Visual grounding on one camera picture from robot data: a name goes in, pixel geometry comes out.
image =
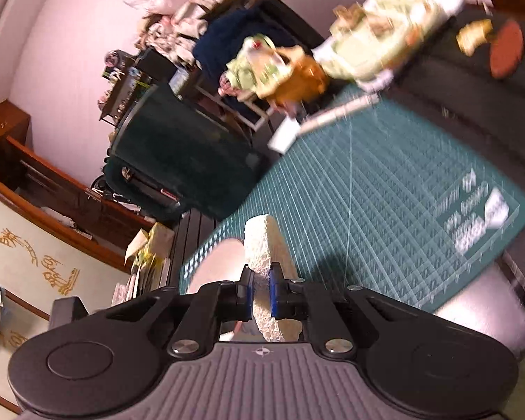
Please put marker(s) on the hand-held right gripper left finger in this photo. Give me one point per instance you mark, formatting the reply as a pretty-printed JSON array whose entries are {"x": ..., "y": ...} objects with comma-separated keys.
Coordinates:
[{"x": 246, "y": 299}]

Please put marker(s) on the brown wooden shelf unit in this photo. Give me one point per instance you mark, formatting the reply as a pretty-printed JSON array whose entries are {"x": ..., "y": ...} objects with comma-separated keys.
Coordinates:
[{"x": 48, "y": 192}]

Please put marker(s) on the white pen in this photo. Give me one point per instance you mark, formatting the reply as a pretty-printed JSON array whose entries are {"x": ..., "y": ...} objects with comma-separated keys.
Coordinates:
[{"x": 332, "y": 116}]

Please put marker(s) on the brown leaf-shaped coaster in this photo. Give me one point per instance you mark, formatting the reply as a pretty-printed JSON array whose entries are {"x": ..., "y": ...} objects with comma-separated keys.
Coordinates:
[{"x": 505, "y": 48}]

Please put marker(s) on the dark green kettle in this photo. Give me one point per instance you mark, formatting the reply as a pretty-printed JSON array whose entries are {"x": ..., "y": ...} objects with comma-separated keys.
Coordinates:
[{"x": 179, "y": 153}]

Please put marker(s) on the navy blue cloth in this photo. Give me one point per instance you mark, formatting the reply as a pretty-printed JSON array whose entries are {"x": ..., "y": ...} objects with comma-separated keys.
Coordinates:
[{"x": 227, "y": 30}]

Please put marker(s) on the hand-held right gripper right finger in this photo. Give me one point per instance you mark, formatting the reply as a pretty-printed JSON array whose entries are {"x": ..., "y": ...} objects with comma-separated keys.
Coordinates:
[{"x": 273, "y": 293}]

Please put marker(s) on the orange cat teapot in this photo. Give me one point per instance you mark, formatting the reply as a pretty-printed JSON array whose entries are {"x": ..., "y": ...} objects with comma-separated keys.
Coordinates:
[{"x": 297, "y": 83}]

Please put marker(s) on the cluttered dark shelf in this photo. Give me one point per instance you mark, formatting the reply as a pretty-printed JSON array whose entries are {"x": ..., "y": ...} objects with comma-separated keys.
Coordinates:
[{"x": 131, "y": 78}]

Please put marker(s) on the white note paper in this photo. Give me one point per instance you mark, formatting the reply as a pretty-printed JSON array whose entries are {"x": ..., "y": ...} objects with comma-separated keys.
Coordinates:
[{"x": 284, "y": 138}]

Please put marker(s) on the white ceramic bowl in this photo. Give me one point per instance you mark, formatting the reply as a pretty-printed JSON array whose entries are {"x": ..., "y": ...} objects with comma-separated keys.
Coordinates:
[{"x": 218, "y": 262}]

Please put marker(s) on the yellow ginkgo leaf ornament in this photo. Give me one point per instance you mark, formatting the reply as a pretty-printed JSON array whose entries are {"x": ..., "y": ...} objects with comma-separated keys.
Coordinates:
[{"x": 474, "y": 35}]

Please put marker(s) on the white stool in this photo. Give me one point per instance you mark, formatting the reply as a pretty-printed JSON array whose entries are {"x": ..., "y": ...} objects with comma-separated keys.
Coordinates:
[{"x": 249, "y": 113}]

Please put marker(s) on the gold calligraphy wall scroll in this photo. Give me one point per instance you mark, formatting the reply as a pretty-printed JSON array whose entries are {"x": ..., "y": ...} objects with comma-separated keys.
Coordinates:
[{"x": 48, "y": 271}]

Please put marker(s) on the stack of books and papers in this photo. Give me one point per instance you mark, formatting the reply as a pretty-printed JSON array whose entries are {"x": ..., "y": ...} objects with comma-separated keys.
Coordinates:
[{"x": 148, "y": 253}]

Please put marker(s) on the stack of pale green lids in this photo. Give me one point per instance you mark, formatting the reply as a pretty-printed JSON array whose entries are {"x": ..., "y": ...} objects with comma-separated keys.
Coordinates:
[{"x": 376, "y": 39}]

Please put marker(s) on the green cutting mat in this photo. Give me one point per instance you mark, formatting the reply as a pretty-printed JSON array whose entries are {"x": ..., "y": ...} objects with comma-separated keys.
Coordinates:
[{"x": 376, "y": 183}]

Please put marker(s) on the pile of beige bags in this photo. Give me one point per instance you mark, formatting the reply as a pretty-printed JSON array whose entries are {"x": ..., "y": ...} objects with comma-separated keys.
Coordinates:
[{"x": 179, "y": 8}]

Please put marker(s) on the white loofah sponge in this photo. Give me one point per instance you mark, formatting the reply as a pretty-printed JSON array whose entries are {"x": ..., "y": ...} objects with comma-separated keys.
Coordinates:
[{"x": 267, "y": 245}]

